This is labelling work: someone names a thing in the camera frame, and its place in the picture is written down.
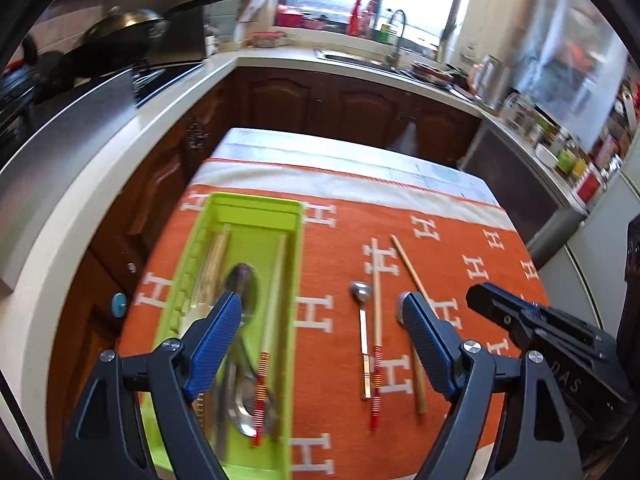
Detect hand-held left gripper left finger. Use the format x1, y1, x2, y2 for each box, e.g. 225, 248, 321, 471
57, 290, 246, 480

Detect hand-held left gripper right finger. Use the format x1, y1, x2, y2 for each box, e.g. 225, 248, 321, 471
397, 291, 583, 480

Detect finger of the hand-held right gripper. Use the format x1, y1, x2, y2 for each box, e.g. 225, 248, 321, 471
465, 282, 551, 356

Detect large steel spoon hammered handle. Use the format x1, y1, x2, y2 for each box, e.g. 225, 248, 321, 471
222, 262, 275, 438

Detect pale chopstick with red-orange stripes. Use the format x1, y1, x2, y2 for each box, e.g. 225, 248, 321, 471
252, 234, 288, 448

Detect tan chopstick with red-white stripes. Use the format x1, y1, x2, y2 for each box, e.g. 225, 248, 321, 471
369, 238, 385, 431
389, 234, 436, 306

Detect small steel spoon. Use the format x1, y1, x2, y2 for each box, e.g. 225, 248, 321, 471
348, 281, 373, 402

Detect green plastic utensil tray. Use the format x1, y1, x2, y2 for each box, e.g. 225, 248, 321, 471
150, 191, 306, 480

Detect pale chopstick with red band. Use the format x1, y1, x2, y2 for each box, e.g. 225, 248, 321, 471
192, 225, 233, 311

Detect orange blanket with white letters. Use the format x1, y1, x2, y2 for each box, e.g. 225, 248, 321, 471
115, 157, 553, 480

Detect red box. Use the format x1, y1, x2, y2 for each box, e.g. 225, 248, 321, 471
575, 170, 603, 201

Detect white bowl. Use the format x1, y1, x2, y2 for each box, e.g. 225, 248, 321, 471
535, 142, 558, 170

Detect glass jar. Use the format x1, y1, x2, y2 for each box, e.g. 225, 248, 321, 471
502, 92, 536, 128

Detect white electric kettle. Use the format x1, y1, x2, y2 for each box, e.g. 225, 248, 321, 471
467, 55, 506, 106

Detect stainless steel panel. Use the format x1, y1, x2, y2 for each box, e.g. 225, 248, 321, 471
0, 67, 138, 286

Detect stack of dishes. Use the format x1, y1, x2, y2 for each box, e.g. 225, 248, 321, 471
412, 60, 466, 86

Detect white kitchen countertop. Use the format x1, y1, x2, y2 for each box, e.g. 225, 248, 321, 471
0, 42, 591, 301

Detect steel kitchen sink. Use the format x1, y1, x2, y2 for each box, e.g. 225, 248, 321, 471
315, 47, 401, 68

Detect steel sink faucet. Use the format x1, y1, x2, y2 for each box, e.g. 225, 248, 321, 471
387, 9, 408, 66

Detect black frying pan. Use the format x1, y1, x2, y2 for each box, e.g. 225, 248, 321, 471
80, 0, 236, 48

